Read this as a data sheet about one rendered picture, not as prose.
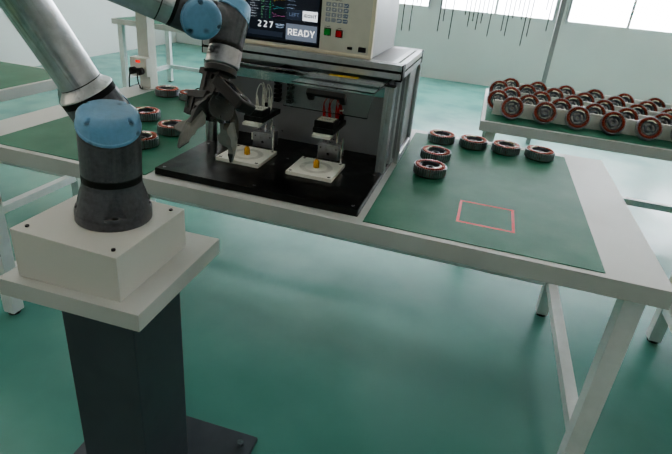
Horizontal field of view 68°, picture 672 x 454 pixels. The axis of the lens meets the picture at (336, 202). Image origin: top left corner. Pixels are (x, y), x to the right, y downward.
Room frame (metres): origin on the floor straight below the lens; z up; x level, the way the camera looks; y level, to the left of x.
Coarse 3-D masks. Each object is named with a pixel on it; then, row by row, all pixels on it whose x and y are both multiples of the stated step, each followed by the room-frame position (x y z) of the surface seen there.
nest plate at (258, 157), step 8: (224, 152) 1.56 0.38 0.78; (240, 152) 1.57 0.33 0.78; (256, 152) 1.59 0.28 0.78; (264, 152) 1.60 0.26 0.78; (272, 152) 1.60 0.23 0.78; (224, 160) 1.50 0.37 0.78; (240, 160) 1.50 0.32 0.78; (248, 160) 1.51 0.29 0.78; (256, 160) 1.51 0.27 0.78; (264, 160) 1.52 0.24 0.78
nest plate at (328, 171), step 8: (304, 160) 1.56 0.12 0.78; (312, 160) 1.56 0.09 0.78; (320, 160) 1.57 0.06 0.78; (288, 168) 1.47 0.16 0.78; (296, 168) 1.48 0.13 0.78; (304, 168) 1.48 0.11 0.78; (312, 168) 1.49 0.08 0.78; (320, 168) 1.50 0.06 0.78; (328, 168) 1.50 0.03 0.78; (336, 168) 1.51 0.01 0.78; (304, 176) 1.43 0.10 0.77; (312, 176) 1.43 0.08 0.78; (320, 176) 1.43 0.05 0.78; (328, 176) 1.43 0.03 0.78; (336, 176) 1.47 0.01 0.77
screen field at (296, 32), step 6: (288, 24) 1.67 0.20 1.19; (294, 24) 1.67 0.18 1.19; (288, 30) 1.67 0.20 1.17; (294, 30) 1.67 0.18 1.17; (300, 30) 1.66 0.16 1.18; (306, 30) 1.66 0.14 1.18; (312, 30) 1.65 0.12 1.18; (288, 36) 1.67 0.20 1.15; (294, 36) 1.67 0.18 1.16; (300, 36) 1.66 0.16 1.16; (306, 36) 1.65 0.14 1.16; (312, 36) 1.65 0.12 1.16; (312, 42) 1.65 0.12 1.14
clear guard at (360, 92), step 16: (304, 80) 1.44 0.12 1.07; (320, 80) 1.46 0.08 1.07; (336, 80) 1.49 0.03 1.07; (352, 80) 1.51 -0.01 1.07; (368, 80) 1.53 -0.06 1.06; (384, 80) 1.56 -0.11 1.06; (288, 96) 1.39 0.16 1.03; (304, 96) 1.38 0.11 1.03; (352, 96) 1.36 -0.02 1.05; (368, 96) 1.36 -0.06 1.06; (336, 112) 1.33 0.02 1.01; (352, 112) 1.32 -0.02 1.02; (368, 112) 1.32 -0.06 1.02
